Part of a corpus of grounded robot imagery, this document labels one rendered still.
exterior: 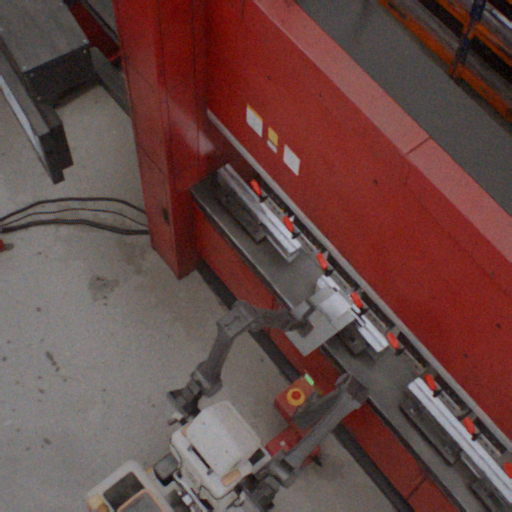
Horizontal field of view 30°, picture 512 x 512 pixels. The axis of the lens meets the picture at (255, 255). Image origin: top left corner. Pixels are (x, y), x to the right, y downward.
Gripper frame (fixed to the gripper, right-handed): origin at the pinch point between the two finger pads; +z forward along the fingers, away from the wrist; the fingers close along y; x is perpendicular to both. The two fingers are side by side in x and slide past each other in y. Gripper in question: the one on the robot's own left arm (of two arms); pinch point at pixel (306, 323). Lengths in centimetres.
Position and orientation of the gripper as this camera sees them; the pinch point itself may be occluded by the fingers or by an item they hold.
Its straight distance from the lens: 380.2
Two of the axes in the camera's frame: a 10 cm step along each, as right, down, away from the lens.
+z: 3.5, 1.1, 9.3
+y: -6.2, -7.2, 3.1
